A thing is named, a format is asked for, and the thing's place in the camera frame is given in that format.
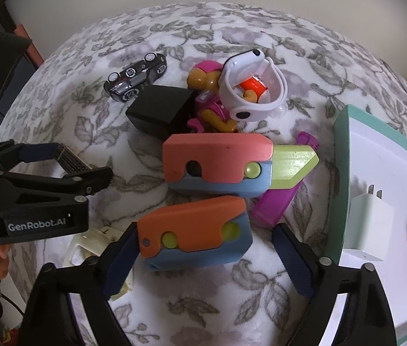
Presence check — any white dog-shaped ring toy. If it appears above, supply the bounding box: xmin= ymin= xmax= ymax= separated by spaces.
xmin=223 ymin=48 xmax=288 ymax=120

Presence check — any black toy car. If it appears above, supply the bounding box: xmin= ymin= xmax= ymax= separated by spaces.
xmin=103 ymin=52 xmax=167 ymax=104

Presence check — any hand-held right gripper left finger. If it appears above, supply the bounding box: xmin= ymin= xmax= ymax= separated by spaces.
xmin=20 ymin=221 xmax=143 ymax=346

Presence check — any orange small bottle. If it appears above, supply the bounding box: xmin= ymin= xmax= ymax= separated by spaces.
xmin=238 ymin=76 xmax=269 ymax=103

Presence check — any white charger plug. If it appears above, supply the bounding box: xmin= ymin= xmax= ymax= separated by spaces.
xmin=343 ymin=185 xmax=395 ymax=262

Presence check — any purple plastic toy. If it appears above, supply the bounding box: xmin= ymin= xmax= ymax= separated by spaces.
xmin=252 ymin=131 xmax=320 ymax=228

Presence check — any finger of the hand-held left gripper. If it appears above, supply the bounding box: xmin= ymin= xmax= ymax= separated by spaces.
xmin=0 ymin=166 xmax=114 ymax=203
xmin=0 ymin=139 xmax=62 ymax=174

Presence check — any floral blanket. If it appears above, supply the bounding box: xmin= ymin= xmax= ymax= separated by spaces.
xmin=0 ymin=2 xmax=407 ymax=346

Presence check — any wooden furniture edge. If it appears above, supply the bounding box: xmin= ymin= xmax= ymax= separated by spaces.
xmin=0 ymin=3 xmax=46 ymax=69

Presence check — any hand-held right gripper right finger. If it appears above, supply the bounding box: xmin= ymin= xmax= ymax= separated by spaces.
xmin=271 ymin=223 xmax=398 ymax=346

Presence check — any black box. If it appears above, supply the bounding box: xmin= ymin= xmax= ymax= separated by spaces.
xmin=126 ymin=86 xmax=197 ymax=139

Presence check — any orange blue toy knife green blade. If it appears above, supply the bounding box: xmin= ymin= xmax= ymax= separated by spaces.
xmin=162 ymin=133 xmax=320 ymax=198

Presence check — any cream plastic piece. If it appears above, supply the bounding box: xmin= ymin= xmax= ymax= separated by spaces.
xmin=63 ymin=227 xmax=134 ymax=301

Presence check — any toy dog figure pink cap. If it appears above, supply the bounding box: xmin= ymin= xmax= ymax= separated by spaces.
xmin=186 ymin=61 xmax=240 ymax=134

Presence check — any white tray teal rim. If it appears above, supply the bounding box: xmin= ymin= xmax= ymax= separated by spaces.
xmin=324 ymin=104 xmax=407 ymax=346

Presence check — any grey ribbed block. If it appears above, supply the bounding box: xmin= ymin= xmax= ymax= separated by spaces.
xmin=56 ymin=145 xmax=92 ymax=174

